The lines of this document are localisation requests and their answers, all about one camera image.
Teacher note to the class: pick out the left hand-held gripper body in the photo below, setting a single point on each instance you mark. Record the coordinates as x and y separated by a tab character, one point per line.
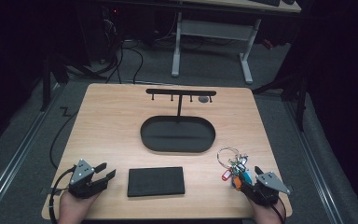
81	183

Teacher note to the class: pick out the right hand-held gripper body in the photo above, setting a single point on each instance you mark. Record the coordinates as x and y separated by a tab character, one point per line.
265	188

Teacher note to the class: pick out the key bunch with coloured tags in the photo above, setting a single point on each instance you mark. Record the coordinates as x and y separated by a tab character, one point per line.
234	169

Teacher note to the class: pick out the black wallet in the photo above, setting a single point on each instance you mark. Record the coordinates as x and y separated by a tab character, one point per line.
156	181

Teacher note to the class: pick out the black key rack with tray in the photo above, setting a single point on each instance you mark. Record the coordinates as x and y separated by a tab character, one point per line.
177	135

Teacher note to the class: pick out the person's left hand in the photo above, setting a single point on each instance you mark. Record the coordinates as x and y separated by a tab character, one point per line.
74	208

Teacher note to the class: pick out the person's right hand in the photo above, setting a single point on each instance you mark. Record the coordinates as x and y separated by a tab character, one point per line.
267	214

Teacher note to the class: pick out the black metal stand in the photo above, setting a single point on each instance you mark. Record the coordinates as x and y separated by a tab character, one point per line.
300	93
47	81

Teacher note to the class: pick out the grey round table grommet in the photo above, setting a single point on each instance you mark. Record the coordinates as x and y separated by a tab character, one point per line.
203	99

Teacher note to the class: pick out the white-legged wooden desk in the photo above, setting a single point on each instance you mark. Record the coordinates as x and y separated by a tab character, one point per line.
217	29

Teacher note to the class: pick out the black keyboard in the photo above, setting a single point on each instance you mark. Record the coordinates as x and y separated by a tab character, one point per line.
265	2

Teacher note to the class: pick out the metal floor rail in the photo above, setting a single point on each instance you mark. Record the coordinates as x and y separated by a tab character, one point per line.
313	168
15	155

